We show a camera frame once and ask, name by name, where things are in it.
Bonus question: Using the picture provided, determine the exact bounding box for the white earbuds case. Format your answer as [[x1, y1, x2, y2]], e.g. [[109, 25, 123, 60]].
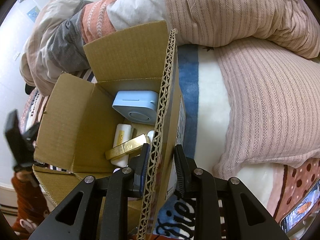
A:
[[147, 130, 154, 145]]

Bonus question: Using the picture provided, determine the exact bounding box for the white and gold box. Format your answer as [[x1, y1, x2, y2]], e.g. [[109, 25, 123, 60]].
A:
[[111, 124, 133, 167]]

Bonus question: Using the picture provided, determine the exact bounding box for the brown cardboard box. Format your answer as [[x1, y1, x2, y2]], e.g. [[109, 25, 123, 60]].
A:
[[34, 21, 185, 239]]

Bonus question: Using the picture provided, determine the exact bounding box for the light blue square device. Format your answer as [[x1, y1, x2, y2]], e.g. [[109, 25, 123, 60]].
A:
[[112, 90, 159, 125]]

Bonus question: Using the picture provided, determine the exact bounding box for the left hand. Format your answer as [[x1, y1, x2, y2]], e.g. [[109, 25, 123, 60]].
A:
[[15, 170, 39, 187]]

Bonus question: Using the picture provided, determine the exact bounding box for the striped plush blanket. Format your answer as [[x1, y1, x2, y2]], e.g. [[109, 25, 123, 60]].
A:
[[19, 43, 320, 240]]

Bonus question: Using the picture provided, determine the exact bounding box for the smartphone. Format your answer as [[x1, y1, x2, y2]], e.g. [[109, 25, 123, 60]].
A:
[[280, 179, 319, 233]]

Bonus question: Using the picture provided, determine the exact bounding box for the pink striped pillow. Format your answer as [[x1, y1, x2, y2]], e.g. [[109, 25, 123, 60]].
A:
[[213, 37, 319, 178]]

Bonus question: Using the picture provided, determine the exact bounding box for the patchwork grey pink quilt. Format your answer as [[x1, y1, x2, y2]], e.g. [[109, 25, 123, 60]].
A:
[[20, 0, 319, 96]]

